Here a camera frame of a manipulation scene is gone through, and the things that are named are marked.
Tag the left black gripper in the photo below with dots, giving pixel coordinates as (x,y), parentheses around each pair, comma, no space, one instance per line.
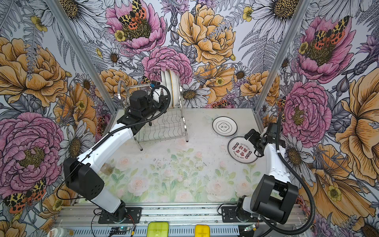
(164,101)

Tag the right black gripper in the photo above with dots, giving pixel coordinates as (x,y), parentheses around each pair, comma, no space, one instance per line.
(252,139)

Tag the chrome wire dish rack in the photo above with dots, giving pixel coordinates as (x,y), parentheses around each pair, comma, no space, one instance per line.
(170,125)

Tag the plain white plate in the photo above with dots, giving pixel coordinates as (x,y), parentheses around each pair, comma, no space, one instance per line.
(242,150)

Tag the black striped rim plate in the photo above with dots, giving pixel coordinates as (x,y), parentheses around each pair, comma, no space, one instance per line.
(163,83)

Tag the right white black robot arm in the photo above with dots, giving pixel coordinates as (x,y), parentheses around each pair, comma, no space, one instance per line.
(274,196)

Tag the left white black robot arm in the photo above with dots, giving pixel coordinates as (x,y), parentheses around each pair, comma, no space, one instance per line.
(81,173)

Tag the right yellow box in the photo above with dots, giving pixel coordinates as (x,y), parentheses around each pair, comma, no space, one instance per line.
(202,231)

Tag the left yellow green box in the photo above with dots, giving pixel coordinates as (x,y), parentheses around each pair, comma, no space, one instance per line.
(158,229)

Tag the small green circuit board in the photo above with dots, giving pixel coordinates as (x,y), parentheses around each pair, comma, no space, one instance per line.
(120,229)

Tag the white jar with lid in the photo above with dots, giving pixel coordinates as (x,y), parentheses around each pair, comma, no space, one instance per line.
(60,232)

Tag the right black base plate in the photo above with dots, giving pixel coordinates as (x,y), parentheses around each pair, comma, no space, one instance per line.
(230,214)

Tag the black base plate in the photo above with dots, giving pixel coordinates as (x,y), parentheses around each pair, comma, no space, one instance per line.
(230,214)
(130,215)

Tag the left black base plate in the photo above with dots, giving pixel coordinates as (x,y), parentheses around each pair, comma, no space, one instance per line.
(130,215)

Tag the left aluminium corner post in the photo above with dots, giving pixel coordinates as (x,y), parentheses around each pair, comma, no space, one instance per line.
(70,32)

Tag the aluminium corner post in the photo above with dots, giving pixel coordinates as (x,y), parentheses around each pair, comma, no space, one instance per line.
(70,32)
(287,40)

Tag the aluminium front rail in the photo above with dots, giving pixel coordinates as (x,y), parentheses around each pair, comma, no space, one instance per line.
(182,219)

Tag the right aluminium corner post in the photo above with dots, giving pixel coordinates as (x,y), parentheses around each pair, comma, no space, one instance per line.
(287,40)

